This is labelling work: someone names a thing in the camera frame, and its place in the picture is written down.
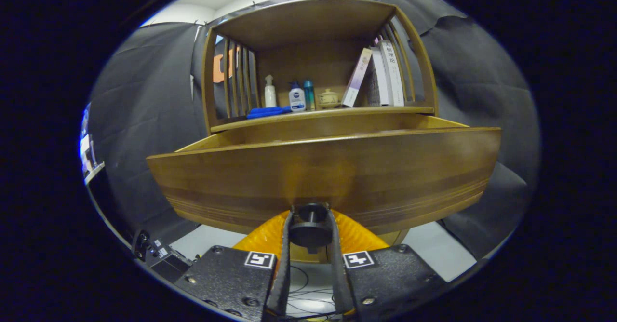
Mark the purple and white book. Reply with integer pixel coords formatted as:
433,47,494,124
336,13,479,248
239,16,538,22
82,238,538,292
341,47,373,108

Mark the blue folded cloth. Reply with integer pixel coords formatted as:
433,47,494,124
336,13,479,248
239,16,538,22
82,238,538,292
247,106,293,119

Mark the wooden cabinet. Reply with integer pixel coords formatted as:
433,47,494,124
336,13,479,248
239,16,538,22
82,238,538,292
201,0,439,265

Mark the patterned cover book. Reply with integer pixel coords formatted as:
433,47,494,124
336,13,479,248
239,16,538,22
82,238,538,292
365,47,390,107

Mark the slim teal bottle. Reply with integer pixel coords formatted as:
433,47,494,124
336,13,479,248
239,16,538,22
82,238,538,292
303,80,316,111

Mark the white pump bottle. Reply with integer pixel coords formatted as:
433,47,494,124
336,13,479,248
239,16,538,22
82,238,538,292
264,75,277,108

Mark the wooden countertop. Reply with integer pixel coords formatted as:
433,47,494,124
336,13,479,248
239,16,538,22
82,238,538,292
211,106,434,134

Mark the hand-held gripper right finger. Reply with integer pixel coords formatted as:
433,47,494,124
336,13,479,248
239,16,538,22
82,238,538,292
328,210,448,322

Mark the black round drawer knob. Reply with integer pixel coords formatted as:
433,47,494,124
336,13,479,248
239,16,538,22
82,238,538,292
288,202,334,254

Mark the white book with black print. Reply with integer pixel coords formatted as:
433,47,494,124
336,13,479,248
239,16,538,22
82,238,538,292
378,40,405,107

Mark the white side table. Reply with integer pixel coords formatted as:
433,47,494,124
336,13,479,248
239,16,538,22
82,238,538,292
85,162,105,185

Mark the beige lidded teacup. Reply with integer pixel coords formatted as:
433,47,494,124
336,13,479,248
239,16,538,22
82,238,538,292
318,88,341,109

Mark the wooden drawer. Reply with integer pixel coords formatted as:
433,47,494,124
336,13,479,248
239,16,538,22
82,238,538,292
146,115,502,236

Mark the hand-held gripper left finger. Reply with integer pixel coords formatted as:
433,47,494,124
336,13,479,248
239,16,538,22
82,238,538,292
174,210,295,322

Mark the bundle of black cables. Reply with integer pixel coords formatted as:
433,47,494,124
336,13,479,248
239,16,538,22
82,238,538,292
288,264,338,320

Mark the white bottle with blue cap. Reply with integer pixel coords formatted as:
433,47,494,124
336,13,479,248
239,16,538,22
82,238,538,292
289,81,307,112

